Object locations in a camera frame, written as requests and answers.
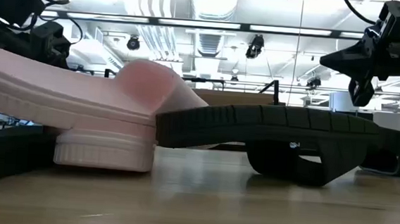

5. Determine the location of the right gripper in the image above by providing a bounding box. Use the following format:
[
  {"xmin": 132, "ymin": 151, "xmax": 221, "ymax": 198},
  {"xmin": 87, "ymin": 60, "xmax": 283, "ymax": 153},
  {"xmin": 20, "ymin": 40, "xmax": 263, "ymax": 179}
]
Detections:
[{"xmin": 315, "ymin": 23, "xmax": 400, "ymax": 111}]

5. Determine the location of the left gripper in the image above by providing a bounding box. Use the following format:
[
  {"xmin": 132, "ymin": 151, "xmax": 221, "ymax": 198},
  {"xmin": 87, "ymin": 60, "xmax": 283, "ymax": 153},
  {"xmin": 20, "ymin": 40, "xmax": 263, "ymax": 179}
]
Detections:
[{"xmin": 0, "ymin": 18, "xmax": 73, "ymax": 69}]

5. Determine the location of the white room column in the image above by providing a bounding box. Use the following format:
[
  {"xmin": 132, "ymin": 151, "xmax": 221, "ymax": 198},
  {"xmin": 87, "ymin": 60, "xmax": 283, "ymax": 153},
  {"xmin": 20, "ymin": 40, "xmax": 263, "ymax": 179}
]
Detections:
[{"xmin": 328, "ymin": 89, "xmax": 361, "ymax": 114}]

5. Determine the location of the black ceiling spotlight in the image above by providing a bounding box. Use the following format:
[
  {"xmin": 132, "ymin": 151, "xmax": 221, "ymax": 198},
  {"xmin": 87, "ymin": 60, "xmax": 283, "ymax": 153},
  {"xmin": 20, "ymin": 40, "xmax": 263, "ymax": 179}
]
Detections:
[
  {"xmin": 244, "ymin": 32, "xmax": 265, "ymax": 61},
  {"xmin": 306, "ymin": 76, "xmax": 323, "ymax": 89},
  {"xmin": 125, "ymin": 34, "xmax": 142, "ymax": 51}
]

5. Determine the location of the black overhead beam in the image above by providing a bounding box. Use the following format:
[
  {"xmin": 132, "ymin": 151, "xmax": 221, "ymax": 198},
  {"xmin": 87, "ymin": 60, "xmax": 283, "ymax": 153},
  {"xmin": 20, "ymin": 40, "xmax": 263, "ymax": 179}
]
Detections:
[{"xmin": 40, "ymin": 8, "xmax": 365, "ymax": 41}]

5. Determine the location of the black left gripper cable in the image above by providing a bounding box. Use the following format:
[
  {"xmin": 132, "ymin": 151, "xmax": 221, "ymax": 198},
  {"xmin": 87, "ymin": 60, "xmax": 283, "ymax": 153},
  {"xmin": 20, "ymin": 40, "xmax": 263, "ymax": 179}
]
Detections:
[{"xmin": 14, "ymin": 0, "xmax": 87, "ymax": 45}]

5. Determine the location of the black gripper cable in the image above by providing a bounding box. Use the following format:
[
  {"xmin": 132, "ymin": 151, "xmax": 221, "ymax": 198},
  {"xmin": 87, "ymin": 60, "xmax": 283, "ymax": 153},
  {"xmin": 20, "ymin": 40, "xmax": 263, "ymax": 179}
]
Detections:
[
  {"xmin": 14, "ymin": 0, "xmax": 87, "ymax": 45},
  {"xmin": 339, "ymin": 0, "xmax": 380, "ymax": 25}
]

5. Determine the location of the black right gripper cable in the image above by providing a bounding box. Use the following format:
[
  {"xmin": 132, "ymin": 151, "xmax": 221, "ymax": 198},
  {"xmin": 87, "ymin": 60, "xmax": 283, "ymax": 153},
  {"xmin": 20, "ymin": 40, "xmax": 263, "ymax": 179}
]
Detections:
[{"xmin": 339, "ymin": 0, "xmax": 380, "ymax": 25}]

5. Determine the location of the thin hanging cord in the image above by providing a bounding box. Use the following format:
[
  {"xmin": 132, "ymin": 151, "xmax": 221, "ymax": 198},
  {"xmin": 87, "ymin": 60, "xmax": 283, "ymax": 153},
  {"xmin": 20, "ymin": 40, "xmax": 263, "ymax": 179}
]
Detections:
[{"xmin": 287, "ymin": 0, "xmax": 306, "ymax": 106}]

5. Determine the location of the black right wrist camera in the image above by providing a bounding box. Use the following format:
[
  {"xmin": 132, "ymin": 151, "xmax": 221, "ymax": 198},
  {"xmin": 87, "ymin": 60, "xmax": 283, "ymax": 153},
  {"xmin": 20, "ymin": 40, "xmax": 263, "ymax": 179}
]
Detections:
[{"xmin": 376, "ymin": 0, "xmax": 400, "ymax": 37}]

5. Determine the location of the black background rail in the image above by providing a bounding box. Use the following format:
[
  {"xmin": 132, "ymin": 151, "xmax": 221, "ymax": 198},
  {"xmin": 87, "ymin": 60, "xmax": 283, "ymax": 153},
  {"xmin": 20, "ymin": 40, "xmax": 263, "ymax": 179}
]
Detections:
[{"xmin": 180, "ymin": 75, "xmax": 351, "ymax": 94}]

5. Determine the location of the wooden shelf with black frame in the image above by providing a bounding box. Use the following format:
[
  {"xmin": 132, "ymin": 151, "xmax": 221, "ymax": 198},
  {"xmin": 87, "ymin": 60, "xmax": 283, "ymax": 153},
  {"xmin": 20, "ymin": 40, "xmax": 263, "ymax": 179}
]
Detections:
[{"xmin": 101, "ymin": 68, "xmax": 281, "ymax": 111}]

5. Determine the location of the silver ventilation duct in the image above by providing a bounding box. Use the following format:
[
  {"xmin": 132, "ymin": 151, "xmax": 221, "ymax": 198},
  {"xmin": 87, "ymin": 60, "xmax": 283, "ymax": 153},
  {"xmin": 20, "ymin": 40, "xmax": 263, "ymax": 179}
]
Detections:
[{"xmin": 188, "ymin": 0, "xmax": 239, "ymax": 23}]

